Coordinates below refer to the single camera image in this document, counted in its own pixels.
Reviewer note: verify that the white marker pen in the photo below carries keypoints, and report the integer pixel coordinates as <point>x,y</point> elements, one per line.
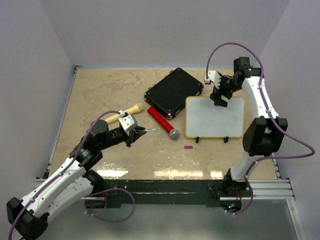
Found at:
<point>150,130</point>

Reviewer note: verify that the red glitter microphone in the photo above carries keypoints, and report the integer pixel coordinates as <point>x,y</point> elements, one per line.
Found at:
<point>173,133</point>

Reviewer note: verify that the black ribbed carrying case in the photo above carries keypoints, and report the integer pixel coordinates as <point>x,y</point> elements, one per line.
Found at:
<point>169,95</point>

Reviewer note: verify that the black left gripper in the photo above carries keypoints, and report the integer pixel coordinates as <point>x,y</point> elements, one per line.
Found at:
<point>133,135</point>

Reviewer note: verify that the yellow framed whiteboard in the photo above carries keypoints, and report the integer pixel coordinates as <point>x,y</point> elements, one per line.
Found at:
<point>203,119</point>

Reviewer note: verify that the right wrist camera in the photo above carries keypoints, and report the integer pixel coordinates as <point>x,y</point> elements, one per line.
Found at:
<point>213,77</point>

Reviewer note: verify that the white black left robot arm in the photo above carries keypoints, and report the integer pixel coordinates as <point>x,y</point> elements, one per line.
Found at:
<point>73,180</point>

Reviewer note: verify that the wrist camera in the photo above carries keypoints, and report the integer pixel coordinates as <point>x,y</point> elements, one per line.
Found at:
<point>128,123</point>
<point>213,77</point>

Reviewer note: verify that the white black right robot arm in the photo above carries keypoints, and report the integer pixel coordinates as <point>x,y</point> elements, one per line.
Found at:
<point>264,135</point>

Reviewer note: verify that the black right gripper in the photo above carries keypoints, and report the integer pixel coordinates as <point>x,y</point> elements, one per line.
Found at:
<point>216,97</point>

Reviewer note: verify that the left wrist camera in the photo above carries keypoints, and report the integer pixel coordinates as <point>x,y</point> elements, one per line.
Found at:
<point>128,123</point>

